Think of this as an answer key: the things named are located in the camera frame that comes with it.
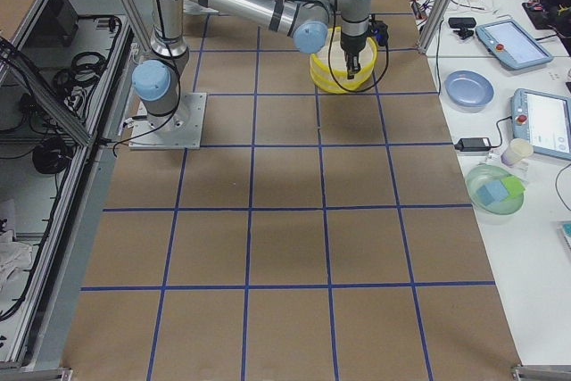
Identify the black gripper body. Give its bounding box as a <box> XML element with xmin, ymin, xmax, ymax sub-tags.
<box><xmin>341</xmin><ymin>35</ymin><xmax>366</xmax><ymax>70</ymax></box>

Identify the yellow steamer basket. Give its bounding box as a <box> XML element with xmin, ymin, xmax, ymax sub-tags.
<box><xmin>310</xmin><ymin>26</ymin><xmax>377</xmax><ymax>89</ymax></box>
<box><xmin>310</xmin><ymin>70</ymin><xmax>372</xmax><ymax>95</ymax></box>

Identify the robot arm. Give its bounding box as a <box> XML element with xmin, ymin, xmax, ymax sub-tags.
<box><xmin>132</xmin><ymin>0</ymin><xmax>371</xmax><ymax>132</ymax></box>

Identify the black webcam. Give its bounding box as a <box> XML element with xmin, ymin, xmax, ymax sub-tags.
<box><xmin>448</xmin><ymin>17</ymin><xmax>476</xmax><ymax>40</ymax></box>

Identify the blue plate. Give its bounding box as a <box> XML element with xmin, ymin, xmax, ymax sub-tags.
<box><xmin>444</xmin><ymin>70</ymin><xmax>494</xmax><ymax>113</ymax></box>

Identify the black power adapter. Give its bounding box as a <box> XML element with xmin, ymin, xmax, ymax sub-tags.
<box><xmin>454</xmin><ymin>137</ymin><xmax>492</xmax><ymax>153</ymax></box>

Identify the blue teach pendant far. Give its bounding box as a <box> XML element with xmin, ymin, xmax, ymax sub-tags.
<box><xmin>475</xmin><ymin>20</ymin><xmax>553</xmax><ymax>70</ymax></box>

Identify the blue teach pendant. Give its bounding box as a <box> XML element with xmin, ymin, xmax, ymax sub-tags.
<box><xmin>475</xmin><ymin>20</ymin><xmax>553</xmax><ymax>70</ymax></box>
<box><xmin>510</xmin><ymin>88</ymin><xmax>570</xmax><ymax>161</ymax></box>

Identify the white paper cup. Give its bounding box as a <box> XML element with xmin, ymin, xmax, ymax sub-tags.
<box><xmin>501</xmin><ymin>138</ymin><xmax>534</xmax><ymax>167</ymax></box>

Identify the clear green bowl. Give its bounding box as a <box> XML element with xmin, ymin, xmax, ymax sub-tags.
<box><xmin>466</xmin><ymin>164</ymin><xmax>525</xmax><ymax>215</ymax></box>

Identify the blue sponge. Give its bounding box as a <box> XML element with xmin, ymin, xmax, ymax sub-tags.
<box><xmin>476</xmin><ymin>180</ymin><xmax>506</xmax><ymax>206</ymax></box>

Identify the blue teach pendant near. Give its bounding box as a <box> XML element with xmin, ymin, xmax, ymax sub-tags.
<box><xmin>510</xmin><ymin>88</ymin><xmax>570</xmax><ymax>161</ymax></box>

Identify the green sponge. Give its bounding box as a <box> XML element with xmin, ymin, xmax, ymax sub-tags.
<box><xmin>500</xmin><ymin>175</ymin><xmax>525</xmax><ymax>200</ymax></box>

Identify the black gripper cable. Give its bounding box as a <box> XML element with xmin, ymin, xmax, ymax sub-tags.
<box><xmin>320</xmin><ymin>14</ymin><xmax>392</xmax><ymax>95</ymax></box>

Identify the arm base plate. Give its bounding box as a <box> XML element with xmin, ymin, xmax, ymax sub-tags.
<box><xmin>128</xmin><ymin>93</ymin><xmax>207</xmax><ymax>150</ymax></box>

